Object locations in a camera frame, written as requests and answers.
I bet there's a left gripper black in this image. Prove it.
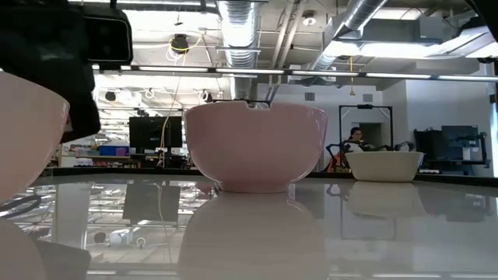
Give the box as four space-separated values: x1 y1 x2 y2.
0 0 103 144

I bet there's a peach pink bowl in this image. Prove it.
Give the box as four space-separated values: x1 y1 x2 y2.
0 71 72 201

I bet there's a tan bowl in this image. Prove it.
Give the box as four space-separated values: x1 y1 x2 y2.
184 100 329 194

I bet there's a blue storage bin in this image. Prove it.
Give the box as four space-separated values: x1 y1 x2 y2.
98 145 131 158

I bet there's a black computer monitor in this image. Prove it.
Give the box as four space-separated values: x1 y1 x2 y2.
128 115 184 151

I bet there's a black overhead light bar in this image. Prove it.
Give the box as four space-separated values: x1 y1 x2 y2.
92 65 498 84

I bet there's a person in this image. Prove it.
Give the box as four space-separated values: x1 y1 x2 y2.
341 126 375 153

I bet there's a white ceramic bowl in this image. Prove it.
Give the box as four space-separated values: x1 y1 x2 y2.
344 150 426 184

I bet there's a dark equipment rack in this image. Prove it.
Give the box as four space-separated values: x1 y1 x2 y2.
412 124 489 169

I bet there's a black table frame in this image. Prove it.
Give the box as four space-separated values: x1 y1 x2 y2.
38 166 498 188

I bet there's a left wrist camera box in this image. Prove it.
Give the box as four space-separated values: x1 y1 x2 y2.
82 2 134 72

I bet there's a yellow cable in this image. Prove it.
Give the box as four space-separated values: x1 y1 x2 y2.
156 35 204 166

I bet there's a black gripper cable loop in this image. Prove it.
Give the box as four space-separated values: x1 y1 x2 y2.
0 194 43 219

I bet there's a black ceiling cable reel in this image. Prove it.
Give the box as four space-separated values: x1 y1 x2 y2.
170 33 191 55

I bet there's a silver ribbed ventilation duct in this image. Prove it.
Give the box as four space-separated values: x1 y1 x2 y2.
215 0 261 103

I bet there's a black metal rig frame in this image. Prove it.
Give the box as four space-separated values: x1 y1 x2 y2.
338 103 395 151

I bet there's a silver slanted ventilation duct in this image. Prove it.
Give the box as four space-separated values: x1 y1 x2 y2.
310 0 390 72

